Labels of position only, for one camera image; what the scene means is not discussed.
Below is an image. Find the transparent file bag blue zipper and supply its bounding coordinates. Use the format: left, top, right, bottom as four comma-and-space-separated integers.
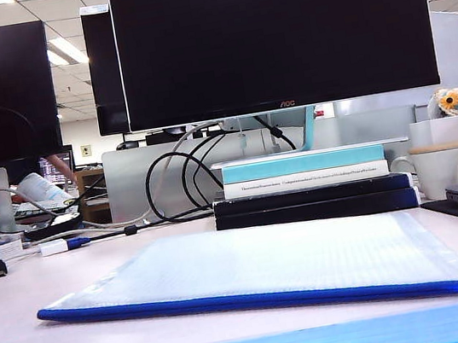
28, 193, 458, 343

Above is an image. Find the person forearm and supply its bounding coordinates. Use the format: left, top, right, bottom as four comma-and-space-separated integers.
44, 151, 78, 187

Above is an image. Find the narrow black monitor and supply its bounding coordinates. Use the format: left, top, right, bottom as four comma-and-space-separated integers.
78, 2, 132, 138

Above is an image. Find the white mug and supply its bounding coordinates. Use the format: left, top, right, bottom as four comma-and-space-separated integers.
389, 144, 458, 207

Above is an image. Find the white board panel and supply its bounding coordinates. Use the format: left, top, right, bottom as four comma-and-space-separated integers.
428, 7, 458, 94

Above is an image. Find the white book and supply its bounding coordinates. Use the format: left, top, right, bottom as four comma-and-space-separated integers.
223, 158, 391, 201

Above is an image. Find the black cable with ferrite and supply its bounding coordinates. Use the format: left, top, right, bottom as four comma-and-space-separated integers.
77, 145, 221, 243

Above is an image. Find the ceiling light panel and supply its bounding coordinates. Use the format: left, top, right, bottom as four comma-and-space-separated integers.
44, 32, 90, 71

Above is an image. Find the sunflower plush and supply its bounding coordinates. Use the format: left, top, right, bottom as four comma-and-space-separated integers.
431, 85, 458, 120

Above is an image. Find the background laptop screen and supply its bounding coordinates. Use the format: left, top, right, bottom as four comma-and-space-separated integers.
35, 150, 79, 190

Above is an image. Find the brown wooden cabinet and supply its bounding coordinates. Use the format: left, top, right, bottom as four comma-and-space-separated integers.
73, 166, 113, 228

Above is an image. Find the large black AOC monitor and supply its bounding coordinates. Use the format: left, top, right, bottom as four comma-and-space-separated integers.
107, 0, 443, 134

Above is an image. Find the black flat device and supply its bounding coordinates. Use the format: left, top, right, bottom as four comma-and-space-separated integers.
21, 211, 86, 243

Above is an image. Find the thin black box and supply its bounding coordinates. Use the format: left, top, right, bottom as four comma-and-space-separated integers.
211, 169, 415, 219

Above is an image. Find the black monitor power cable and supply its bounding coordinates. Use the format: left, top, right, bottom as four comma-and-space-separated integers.
252, 109, 297, 156

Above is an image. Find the black looped cable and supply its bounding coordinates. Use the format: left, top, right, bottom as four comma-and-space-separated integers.
174, 131, 237, 212

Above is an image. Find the white storage box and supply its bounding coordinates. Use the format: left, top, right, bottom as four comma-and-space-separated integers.
408, 115, 458, 149

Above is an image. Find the white USB adapter blue plug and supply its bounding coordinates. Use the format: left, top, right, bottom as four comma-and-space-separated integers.
38, 234, 93, 258

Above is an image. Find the wooden mug lid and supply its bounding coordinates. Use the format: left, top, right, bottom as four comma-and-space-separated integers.
407, 139, 458, 156

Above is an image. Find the thick black box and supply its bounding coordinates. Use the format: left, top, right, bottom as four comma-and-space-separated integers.
213, 184, 421, 239

